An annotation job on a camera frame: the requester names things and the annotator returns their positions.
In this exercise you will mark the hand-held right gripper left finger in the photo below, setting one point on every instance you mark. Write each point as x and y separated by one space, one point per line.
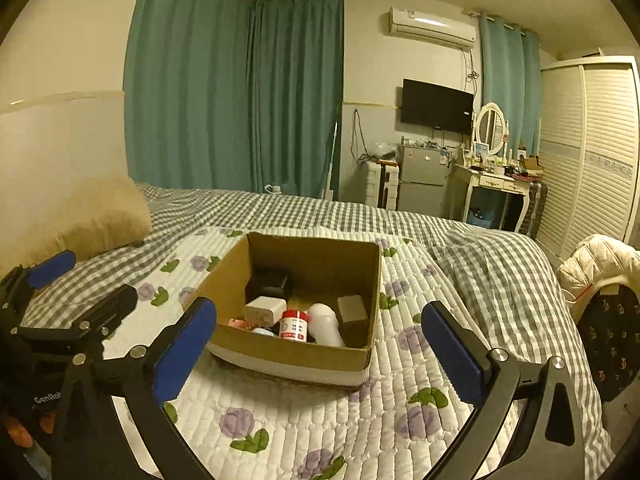
182 355

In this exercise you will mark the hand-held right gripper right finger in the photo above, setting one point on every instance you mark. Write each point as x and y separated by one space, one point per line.
452 360

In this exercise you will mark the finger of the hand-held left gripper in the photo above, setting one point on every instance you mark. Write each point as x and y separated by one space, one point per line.
50 270
112 307

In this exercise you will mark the pink small item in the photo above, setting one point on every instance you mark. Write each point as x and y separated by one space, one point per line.
240 323

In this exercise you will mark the light blue small item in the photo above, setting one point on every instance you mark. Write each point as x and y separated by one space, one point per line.
262 331

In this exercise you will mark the white plug adapter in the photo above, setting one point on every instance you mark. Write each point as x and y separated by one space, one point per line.
262 310

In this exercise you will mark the black charger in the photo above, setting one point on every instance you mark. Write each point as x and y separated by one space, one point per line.
267 285

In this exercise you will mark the white power bank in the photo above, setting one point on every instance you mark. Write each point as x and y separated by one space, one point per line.
352 307

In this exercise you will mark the white bottle with red cap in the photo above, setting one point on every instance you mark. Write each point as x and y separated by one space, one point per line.
292 327

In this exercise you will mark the brown cardboard box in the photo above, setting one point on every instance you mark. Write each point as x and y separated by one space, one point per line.
300 360

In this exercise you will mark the white cylindrical bottle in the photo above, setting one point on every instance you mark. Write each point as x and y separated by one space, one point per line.
325 322

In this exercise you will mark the person's left hand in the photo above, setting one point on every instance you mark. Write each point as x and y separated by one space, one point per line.
16 432

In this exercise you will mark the tan pillow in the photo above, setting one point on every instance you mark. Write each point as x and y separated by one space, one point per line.
95 220

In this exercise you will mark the grey checked duvet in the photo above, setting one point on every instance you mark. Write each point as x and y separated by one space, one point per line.
500 285

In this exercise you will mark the white floral quilt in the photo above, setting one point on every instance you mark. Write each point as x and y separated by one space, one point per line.
325 425

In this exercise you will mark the dark printed garment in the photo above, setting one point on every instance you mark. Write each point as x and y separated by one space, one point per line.
610 345

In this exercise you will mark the dark checked suitcase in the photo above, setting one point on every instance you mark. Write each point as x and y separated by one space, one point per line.
532 210

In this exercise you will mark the white dressing table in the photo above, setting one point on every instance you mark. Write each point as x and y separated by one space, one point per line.
492 182

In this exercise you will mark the grey small fridge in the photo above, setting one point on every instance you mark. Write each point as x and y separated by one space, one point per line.
421 180

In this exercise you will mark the grey checked bed sheet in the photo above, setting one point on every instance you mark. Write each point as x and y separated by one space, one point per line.
300 210

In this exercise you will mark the white drawer unit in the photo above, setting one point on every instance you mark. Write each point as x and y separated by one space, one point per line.
380 182

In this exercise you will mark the white pole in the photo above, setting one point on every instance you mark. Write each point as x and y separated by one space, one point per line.
333 160

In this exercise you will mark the oval white mirror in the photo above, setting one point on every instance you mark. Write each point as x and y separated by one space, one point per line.
491 127

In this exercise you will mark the wide teal curtain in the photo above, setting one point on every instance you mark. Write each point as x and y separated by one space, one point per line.
185 75

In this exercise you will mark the white louvred wardrobe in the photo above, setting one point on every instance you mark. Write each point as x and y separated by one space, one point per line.
595 155

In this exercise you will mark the narrow teal curtain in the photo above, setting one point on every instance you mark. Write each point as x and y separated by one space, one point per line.
297 90

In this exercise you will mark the light teal curtain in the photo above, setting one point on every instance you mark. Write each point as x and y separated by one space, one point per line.
505 65

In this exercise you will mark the white air conditioner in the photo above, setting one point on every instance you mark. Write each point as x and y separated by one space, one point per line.
430 27

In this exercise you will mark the black wall television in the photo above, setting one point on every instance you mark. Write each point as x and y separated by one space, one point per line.
436 106

